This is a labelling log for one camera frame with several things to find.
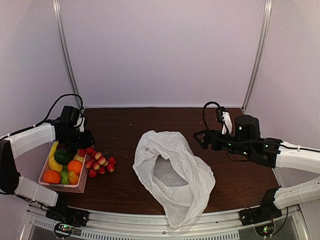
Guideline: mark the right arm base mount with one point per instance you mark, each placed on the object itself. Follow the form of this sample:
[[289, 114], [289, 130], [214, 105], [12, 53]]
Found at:
[[262, 218]]

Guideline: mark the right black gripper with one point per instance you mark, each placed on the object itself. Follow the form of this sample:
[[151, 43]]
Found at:
[[209, 135]]

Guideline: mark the white plastic bag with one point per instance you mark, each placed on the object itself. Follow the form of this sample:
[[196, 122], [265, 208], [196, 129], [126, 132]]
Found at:
[[179, 180]]

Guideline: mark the green lime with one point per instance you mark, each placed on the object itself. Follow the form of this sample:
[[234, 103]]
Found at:
[[62, 156]]

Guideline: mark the red lychee bunch toy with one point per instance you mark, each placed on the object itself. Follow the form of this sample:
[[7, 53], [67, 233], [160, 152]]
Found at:
[[97, 162]]

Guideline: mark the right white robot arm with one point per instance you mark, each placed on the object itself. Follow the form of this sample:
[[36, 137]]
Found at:
[[297, 167]]

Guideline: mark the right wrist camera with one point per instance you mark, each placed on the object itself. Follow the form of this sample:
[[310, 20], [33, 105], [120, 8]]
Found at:
[[224, 118]]

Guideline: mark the left aluminium frame post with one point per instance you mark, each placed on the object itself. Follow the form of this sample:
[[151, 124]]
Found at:
[[64, 48]]

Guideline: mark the orange fruit in basket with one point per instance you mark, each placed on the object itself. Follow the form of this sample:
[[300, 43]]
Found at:
[[75, 166]]

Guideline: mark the aluminium frame post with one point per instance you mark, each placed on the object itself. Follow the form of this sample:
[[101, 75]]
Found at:
[[264, 31], [64, 48]]

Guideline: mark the pale yellow fruit toy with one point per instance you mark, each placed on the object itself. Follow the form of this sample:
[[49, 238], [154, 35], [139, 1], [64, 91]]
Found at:
[[78, 158]]

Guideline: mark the light green apple toy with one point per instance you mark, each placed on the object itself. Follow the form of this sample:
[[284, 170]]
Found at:
[[64, 177]]

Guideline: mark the pink perforated basket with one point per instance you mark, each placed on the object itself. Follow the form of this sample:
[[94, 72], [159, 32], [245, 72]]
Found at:
[[68, 188]]

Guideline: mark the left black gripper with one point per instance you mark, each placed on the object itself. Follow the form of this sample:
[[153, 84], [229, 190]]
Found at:
[[86, 142]]

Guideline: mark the yellow orange fruit toy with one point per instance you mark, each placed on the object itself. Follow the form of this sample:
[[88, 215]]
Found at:
[[72, 178]]

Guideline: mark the front aluminium rail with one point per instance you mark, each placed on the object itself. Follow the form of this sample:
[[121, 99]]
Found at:
[[224, 225]]

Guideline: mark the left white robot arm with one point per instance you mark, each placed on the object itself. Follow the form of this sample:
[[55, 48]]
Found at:
[[23, 153]]

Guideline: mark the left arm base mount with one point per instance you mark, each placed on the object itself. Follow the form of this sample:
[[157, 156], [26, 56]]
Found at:
[[68, 218]]

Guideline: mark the yellow banana toy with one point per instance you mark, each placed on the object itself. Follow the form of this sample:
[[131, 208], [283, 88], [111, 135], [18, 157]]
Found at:
[[52, 163]]

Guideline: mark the right aluminium frame post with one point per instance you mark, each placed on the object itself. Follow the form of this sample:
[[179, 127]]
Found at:
[[264, 31]]

